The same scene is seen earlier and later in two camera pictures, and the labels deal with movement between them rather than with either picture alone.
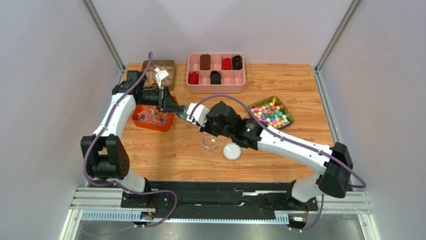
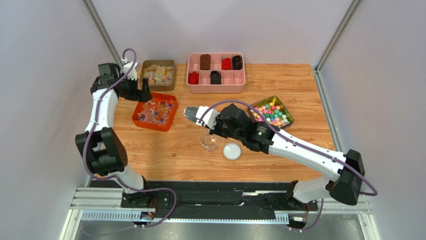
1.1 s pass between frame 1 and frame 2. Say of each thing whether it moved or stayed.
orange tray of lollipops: stayed
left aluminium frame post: stayed
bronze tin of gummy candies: stayed
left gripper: moved
